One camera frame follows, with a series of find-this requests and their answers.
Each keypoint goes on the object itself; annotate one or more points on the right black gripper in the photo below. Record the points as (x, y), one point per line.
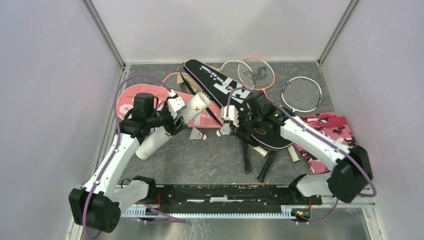
(239, 131)

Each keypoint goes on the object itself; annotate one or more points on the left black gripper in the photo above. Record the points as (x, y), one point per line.
(173, 129)

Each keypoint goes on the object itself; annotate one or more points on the shuttlecock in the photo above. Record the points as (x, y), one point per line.
(195, 134)
(224, 130)

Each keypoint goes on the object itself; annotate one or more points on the white shuttlecock tube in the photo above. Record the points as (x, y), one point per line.
(170, 120)

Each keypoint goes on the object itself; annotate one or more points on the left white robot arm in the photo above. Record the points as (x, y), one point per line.
(98, 205)

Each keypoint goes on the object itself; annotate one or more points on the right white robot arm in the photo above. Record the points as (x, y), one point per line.
(349, 172)

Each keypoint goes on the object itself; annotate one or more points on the black SPORT racket bag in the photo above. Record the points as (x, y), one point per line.
(218, 86)

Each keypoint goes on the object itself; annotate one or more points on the pink SPORT racket bag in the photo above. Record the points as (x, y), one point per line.
(126, 101)

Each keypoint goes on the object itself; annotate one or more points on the white racket right side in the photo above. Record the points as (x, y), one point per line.
(302, 94)

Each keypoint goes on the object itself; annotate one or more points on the pink camouflage cloth bag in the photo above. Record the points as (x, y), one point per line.
(334, 127)

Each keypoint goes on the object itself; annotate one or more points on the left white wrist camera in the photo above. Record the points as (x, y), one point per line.
(175, 105)

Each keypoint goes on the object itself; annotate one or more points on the white racket handle left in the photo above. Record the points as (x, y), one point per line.
(261, 151)

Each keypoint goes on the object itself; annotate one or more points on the white racket handle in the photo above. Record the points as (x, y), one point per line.
(261, 151)
(293, 154)

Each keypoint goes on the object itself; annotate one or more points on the black racket handle left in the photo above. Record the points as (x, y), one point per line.
(246, 158)

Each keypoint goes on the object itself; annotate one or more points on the black racket handle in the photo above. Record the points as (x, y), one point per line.
(246, 158)
(270, 157)

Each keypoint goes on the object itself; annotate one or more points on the pink frame badminton racket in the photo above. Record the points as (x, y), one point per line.
(264, 75)

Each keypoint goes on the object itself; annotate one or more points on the white frame badminton racket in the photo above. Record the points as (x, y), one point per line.
(240, 72)

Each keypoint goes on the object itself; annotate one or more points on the black racket handle right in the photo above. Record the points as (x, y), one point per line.
(270, 157)

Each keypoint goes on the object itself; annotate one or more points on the white racket handle right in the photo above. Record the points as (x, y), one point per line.
(293, 154)

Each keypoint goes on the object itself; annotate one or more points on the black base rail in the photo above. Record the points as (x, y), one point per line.
(227, 199)

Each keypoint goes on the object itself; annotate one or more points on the white toothed cable duct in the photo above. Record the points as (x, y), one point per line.
(287, 213)

